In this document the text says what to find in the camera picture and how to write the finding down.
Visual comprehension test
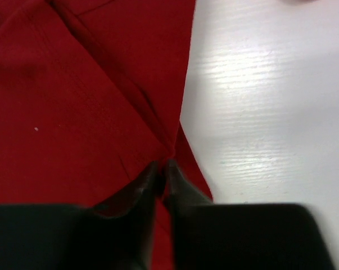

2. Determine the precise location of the dark red t shirt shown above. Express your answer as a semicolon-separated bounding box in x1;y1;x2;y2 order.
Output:
0;1;211;269

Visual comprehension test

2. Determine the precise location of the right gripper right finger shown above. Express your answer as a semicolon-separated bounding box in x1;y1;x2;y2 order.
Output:
165;160;335;269

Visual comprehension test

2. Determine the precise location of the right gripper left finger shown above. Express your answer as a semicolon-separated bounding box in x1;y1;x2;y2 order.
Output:
0;162;158;269

